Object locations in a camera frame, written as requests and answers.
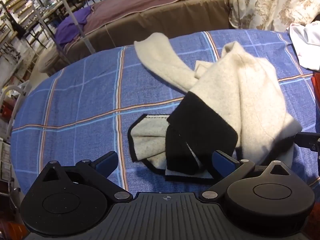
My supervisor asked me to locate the white tube frame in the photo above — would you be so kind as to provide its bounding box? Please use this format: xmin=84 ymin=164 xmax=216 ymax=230
xmin=0 ymin=84 xmax=28 ymax=140

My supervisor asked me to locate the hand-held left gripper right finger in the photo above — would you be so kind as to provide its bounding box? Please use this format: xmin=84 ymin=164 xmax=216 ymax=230
xmin=199 ymin=150 xmax=292 ymax=202

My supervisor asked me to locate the blue plaid bed sheet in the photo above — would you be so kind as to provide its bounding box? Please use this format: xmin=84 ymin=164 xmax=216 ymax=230
xmin=10 ymin=29 xmax=320 ymax=201

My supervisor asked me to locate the red object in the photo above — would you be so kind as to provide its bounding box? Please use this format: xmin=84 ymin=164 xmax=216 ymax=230
xmin=311 ymin=72 xmax=320 ymax=101

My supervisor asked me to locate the cluttered shelf rack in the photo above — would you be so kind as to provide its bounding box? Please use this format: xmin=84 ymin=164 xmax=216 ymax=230
xmin=0 ymin=0 xmax=43 ymax=55

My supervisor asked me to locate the white garment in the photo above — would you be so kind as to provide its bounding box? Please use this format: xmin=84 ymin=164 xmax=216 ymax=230
xmin=289 ymin=21 xmax=320 ymax=72

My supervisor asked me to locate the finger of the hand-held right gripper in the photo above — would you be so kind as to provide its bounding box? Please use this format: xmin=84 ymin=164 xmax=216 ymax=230
xmin=293 ymin=132 xmax=320 ymax=153

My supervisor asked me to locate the cream floral pillow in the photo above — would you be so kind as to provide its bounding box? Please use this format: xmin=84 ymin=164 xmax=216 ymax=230
xmin=223 ymin=0 xmax=320 ymax=33

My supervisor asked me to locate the cluttered table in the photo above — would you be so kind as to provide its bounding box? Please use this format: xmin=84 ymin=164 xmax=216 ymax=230
xmin=32 ymin=0 xmax=73 ymax=48

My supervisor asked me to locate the cream sweater with black trim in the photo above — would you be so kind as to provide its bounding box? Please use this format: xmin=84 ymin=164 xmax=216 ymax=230
xmin=127 ymin=32 xmax=303 ymax=183

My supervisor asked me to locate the brown bed with maroon cover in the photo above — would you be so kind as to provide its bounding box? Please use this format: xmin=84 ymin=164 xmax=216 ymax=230
xmin=37 ymin=0 xmax=232 ymax=77

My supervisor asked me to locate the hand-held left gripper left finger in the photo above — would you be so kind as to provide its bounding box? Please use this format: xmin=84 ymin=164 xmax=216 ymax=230
xmin=41 ymin=151 xmax=133 ymax=202

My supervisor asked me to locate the purple cloth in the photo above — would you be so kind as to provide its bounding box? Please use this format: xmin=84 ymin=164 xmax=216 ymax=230
xmin=55 ymin=6 xmax=94 ymax=47

